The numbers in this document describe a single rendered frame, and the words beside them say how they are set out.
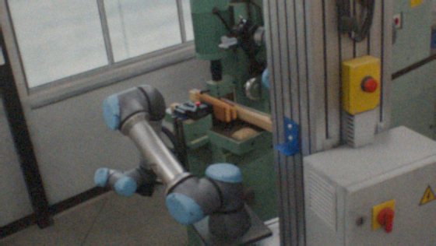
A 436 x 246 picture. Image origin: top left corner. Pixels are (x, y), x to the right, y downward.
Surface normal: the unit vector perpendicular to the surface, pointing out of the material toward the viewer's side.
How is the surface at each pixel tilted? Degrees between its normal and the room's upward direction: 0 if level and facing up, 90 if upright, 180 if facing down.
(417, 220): 90
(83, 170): 90
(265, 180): 90
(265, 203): 90
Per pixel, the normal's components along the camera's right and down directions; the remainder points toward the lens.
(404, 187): 0.40, 0.32
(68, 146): 0.62, 0.25
